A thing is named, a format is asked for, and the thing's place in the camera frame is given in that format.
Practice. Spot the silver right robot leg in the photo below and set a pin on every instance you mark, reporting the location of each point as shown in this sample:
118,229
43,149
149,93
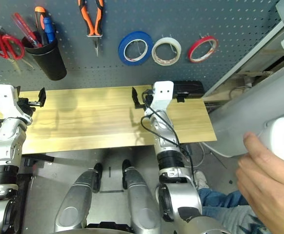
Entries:
142,204

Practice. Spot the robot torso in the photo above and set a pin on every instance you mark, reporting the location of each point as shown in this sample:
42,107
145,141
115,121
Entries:
100,228

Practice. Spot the blue jeans leg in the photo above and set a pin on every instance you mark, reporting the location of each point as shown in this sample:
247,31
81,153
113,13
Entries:
225,209

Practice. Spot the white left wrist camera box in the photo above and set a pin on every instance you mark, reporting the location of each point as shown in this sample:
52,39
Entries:
1,97

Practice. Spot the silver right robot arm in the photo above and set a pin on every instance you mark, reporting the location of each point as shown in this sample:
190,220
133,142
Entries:
176,195

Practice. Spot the silver robot leg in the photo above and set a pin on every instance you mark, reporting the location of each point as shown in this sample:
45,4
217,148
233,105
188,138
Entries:
73,204
142,204

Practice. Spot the white sneaker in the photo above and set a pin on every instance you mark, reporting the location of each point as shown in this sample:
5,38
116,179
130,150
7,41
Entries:
201,180

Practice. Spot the bystander hand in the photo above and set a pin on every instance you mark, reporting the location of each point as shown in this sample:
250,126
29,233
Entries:
266,185

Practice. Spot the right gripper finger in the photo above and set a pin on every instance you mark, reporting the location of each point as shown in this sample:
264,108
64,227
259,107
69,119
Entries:
135,97

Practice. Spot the blue tape roll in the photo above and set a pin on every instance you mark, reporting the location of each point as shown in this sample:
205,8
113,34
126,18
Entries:
122,51

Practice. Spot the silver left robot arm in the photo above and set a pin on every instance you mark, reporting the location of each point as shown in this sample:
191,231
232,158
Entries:
5,146

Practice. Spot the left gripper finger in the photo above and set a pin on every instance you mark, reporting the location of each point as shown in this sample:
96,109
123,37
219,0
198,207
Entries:
42,97

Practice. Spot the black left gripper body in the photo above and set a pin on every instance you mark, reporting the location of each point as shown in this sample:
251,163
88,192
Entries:
25,106

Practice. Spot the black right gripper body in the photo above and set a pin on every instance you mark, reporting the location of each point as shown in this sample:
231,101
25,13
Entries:
147,98

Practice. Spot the light grey cabinet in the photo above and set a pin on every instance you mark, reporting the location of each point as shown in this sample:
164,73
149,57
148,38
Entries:
244,112

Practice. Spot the red tape roll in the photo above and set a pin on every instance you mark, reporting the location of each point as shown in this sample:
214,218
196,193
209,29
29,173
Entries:
200,41

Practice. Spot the white handheld controller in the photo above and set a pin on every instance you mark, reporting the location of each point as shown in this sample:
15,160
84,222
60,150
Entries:
278,136

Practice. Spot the black plastic cup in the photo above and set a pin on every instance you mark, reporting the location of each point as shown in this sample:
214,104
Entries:
50,65

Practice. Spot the black plastic tool case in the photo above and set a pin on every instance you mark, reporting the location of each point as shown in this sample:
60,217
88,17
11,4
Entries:
188,87

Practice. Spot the silver left robot leg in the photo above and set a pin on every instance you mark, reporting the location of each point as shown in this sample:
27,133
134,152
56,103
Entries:
73,204

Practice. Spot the cream white tape roll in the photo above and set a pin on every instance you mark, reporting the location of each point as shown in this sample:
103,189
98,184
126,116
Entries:
166,39

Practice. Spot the silver peg hook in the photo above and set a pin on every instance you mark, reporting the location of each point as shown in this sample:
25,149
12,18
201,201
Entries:
173,47
139,48
211,46

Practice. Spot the grey metal pegboard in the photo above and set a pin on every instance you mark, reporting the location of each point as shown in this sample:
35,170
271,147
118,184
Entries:
181,14

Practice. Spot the orange black needle-nose pliers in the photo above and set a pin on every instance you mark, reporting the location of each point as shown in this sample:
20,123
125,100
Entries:
89,22

